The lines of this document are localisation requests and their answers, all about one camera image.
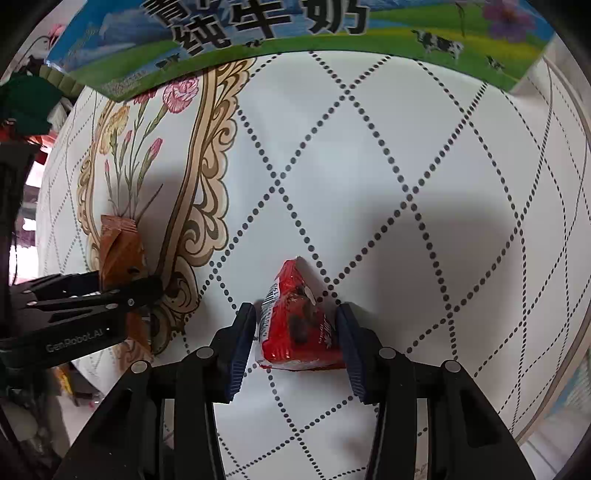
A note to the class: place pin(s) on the cardboard box with blue-green print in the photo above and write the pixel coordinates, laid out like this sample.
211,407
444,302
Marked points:
277,27

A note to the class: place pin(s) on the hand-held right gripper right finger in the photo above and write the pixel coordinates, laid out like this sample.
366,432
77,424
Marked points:
351,355

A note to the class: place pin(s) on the red snack packet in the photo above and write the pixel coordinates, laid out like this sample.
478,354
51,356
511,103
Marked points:
295,323

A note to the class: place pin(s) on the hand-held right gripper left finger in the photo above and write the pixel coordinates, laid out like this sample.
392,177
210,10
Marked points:
242,350

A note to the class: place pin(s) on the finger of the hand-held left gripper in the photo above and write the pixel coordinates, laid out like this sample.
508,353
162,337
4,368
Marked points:
138,293
64,284

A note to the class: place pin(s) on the brown snack packet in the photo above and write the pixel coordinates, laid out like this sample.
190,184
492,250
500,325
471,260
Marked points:
122,254

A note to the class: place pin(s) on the colourful room clutter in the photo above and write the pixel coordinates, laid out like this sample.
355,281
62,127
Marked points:
27,221

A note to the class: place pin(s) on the dark green cloth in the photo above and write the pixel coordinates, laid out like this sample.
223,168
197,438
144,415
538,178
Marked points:
27,106

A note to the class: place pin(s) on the white printed tablecloth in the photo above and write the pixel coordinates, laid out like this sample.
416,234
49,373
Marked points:
392,184

